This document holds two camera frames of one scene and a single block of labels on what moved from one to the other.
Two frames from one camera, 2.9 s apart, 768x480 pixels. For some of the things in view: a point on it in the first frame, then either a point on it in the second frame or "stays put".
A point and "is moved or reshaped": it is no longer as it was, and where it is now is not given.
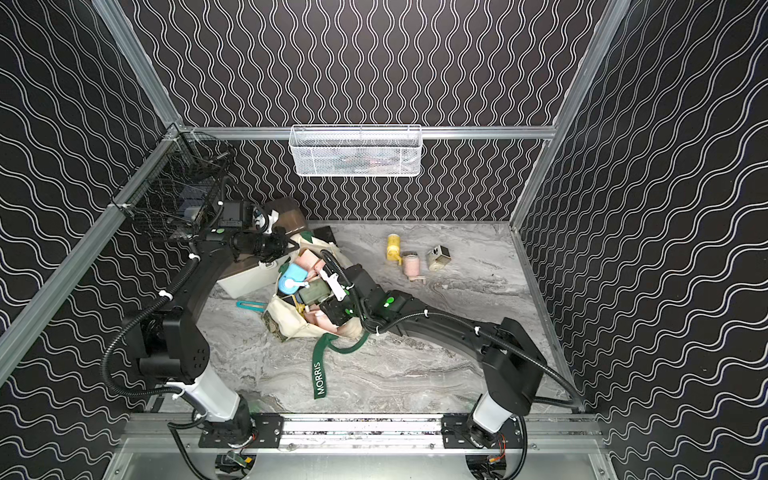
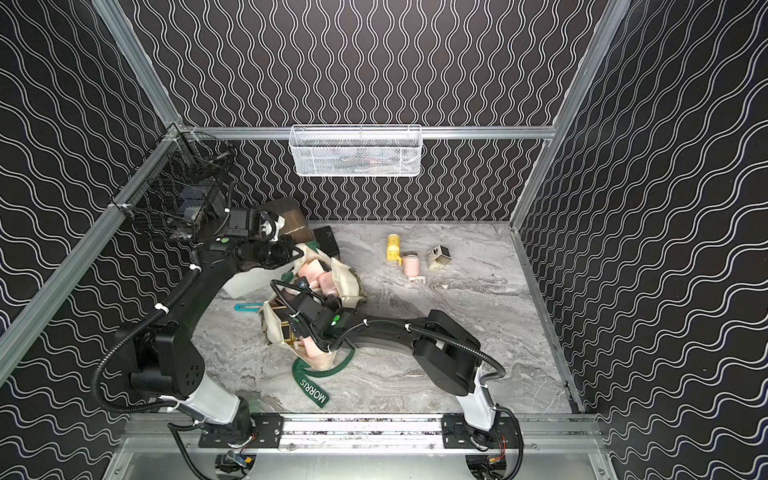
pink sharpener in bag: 310,262 stays put
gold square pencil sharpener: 438,258 stays put
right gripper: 332,309 → 329,304
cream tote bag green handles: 305,304 is moved or reshaped
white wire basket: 356,150 stays put
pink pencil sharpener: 411,261 stays put
